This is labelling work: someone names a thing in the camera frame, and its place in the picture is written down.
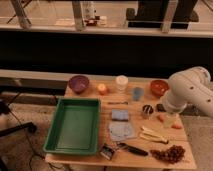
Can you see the yellow banana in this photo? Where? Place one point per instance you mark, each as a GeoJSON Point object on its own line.
{"type": "Point", "coordinates": [151, 135]}

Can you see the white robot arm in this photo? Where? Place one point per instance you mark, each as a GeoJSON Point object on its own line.
{"type": "Point", "coordinates": [189, 86]}

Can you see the white paper cup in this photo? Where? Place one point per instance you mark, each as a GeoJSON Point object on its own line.
{"type": "Point", "coordinates": [121, 83]}

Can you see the blue plastic cup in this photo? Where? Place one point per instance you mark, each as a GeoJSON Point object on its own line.
{"type": "Point", "coordinates": [137, 93]}

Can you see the orange fruit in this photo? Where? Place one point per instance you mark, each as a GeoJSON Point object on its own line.
{"type": "Point", "coordinates": [102, 89]}

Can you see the dark pen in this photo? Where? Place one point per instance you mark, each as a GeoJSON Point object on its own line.
{"type": "Point", "coordinates": [115, 103]}

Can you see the purple bowl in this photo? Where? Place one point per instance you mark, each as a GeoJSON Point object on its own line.
{"type": "Point", "coordinates": [78, 83]}

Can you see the blue sponge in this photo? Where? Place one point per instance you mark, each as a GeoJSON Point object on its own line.
{"type": "Point", "coordinates": [120, 115]}

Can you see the grey blue cloth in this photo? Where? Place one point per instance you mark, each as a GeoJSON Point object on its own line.
{"type": "Point", "coordinates": [120, 131]}

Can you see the small metal can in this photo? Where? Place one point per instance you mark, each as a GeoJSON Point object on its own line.
{"type": "Point", "coordinates": [147, 111]}

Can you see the orange bowl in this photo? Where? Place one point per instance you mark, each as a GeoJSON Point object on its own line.
{"type": "Point", "coordinates": [158, 87]}

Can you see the green plastic tray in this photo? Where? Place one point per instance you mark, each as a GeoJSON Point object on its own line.
{"type": "Point", "coordinates": [74, 128]}

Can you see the black rectangular block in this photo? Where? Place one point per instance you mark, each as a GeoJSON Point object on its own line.
{"type": "Point", "coordinates": [160, 108]}

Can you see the small black box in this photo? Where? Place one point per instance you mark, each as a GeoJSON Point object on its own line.
{"type": "Point", "coordinates": [107, 152]}

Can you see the orange carrot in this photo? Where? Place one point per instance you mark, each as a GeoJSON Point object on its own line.
{"type": "Point", "coordinates": [168, 121]}

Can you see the bunch of red grapes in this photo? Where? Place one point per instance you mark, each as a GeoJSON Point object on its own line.
{"type": "Point", "coordinates": [171, 155]}

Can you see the black chair base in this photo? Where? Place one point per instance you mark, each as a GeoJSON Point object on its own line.
{"type": "Point", "coordinates": [30, 126]}

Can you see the black handled knife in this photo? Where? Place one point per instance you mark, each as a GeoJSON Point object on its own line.
{"type": "Point", "coordinates": [132, 149]}

